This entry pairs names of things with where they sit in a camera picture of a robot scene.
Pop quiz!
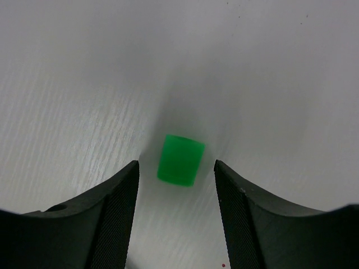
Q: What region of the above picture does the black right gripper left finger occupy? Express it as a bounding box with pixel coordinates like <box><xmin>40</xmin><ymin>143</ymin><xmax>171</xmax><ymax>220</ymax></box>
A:
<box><xmin>1</xmin><ymin>160</ymin><xmax>140</xmax><ymax>268</ymax></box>

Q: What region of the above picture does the green pen cap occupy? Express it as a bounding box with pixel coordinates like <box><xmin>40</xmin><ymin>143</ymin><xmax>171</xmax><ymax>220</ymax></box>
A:
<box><xmin>157</xmin><ymin>134</ymin><xmax>205</xmax><ymax>187</ymax></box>

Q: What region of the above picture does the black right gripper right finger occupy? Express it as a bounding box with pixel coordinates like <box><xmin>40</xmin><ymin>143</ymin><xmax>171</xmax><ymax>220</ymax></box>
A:
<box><xmin>214</xmin><ymin>160</ymin><xmax>358</xmax><ymax>268</ymax></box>

